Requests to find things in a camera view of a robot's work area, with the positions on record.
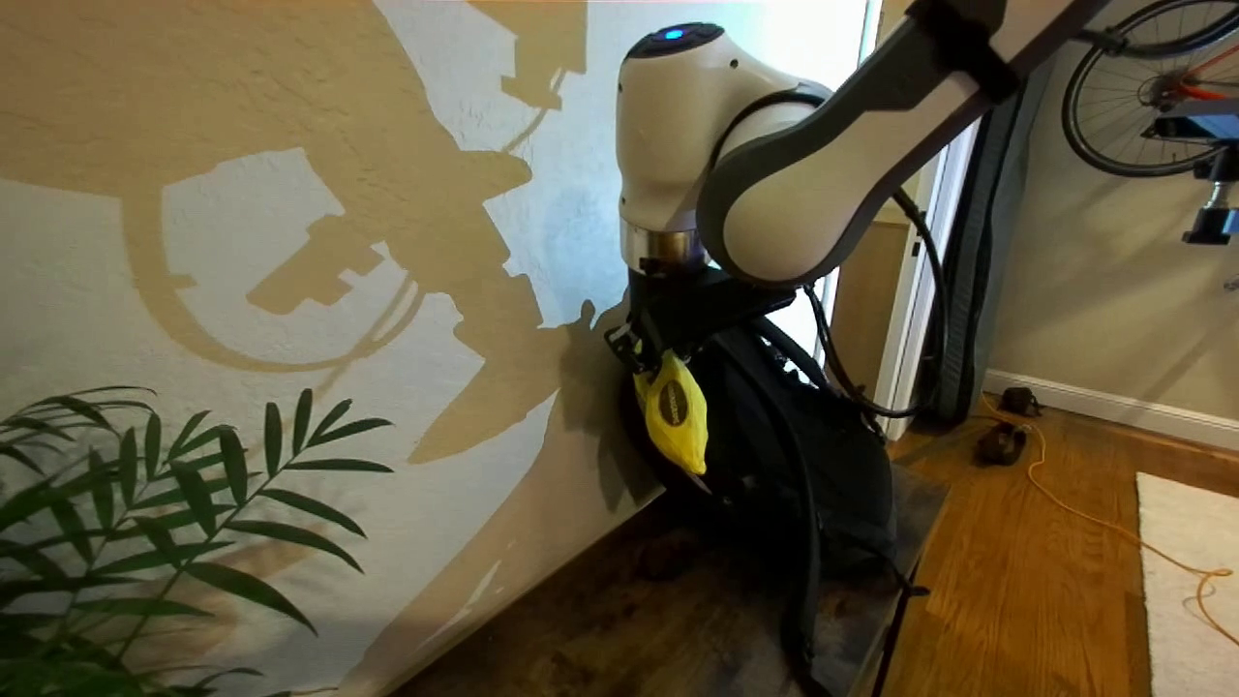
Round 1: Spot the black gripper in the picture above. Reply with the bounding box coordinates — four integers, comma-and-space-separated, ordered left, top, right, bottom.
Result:
600, 261, 792, 385

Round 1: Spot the yellow banana toy pouch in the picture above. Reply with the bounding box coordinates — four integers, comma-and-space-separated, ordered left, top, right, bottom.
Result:
629, 348, 716, 486

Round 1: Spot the small black floor item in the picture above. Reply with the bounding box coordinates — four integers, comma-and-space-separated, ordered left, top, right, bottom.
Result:
995, 385, 1044, 424
971, 424, 1033, 468

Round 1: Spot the green palm plant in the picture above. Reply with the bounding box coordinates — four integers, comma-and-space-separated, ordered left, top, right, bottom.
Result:
0, 385, 398, 697

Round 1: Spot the bicycle wheel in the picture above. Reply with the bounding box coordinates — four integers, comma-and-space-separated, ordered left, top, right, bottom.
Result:
1055, 0, 1239, 181

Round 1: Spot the white rug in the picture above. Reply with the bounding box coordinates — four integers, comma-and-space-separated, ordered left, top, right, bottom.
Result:
1135, 468, 1239, 697

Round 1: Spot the black bicycle stand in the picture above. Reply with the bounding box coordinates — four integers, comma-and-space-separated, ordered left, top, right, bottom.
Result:
1137, 110, 1239, 248

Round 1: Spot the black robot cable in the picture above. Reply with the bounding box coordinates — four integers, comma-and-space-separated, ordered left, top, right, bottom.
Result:
696, 86, 953, 424

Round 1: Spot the white door frame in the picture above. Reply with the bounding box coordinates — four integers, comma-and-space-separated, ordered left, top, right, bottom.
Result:
865, 122, 984, 411

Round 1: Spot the orange floor cable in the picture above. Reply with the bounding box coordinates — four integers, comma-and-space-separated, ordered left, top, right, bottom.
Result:
1018, 430, 1239, 650

